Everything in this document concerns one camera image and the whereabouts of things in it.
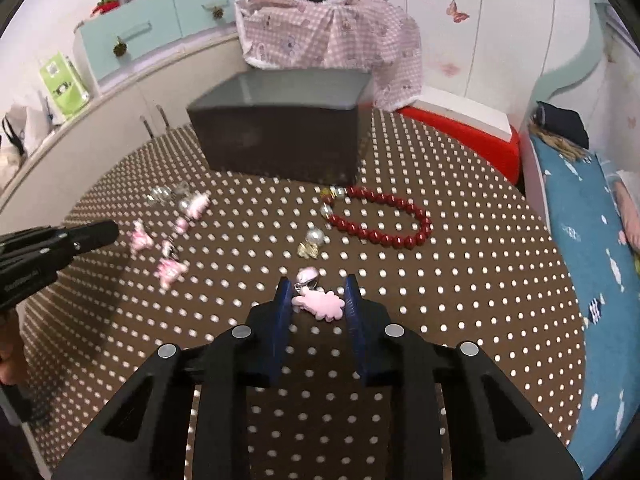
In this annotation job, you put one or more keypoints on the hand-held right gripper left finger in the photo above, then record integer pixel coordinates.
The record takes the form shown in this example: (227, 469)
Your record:
(283, 310)

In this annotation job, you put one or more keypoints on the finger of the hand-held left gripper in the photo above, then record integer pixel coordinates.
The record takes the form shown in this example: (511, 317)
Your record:
(75, 240)

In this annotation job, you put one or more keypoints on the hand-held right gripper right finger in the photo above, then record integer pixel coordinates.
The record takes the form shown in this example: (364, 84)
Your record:
(352, 310)

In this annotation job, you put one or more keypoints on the pink cloud charm with bell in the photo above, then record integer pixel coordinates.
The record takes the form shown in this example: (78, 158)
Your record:
(320, 302)

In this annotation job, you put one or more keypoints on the dark grey jewelry box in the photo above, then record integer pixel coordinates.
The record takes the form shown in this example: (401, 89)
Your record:
(280, 135)

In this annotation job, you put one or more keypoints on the person's left hand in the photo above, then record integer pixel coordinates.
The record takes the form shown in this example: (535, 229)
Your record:
(9, 362)

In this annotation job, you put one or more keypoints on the pearl and gold earring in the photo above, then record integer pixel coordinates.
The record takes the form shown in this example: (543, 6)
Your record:
(312, 240)

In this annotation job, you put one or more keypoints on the white bag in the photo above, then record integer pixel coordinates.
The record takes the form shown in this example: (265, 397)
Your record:
(17, 140)

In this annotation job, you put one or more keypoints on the white cabinet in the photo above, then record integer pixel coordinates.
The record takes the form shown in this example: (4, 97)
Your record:
(100, 120)

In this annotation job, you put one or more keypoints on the brown polka-dot tablecloth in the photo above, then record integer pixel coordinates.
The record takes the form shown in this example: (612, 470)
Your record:
(475, 310)

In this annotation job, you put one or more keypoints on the green box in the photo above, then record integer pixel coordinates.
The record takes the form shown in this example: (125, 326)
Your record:
(62, 87)

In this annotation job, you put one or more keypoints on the red stool with white cushion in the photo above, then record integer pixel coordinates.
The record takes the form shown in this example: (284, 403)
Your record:
(475, 132)

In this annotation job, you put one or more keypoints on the teal drawer unit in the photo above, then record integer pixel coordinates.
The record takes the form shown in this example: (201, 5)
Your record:
(150, 20)

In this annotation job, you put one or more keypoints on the red flower decoration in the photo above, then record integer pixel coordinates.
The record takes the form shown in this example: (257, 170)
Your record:
(105, 4)

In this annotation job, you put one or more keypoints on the blue printed bedsheet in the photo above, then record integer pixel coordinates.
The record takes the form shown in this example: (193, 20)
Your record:
(595, 280)

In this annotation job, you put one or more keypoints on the pink checkered cloth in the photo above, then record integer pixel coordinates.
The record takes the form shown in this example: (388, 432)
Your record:
(320, 30)

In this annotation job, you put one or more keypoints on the dark cloth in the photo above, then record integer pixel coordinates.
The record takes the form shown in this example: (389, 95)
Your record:
(562, 122)

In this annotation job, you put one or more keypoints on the pink butterfly wall sticker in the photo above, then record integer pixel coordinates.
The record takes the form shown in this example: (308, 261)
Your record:
(457, 11)

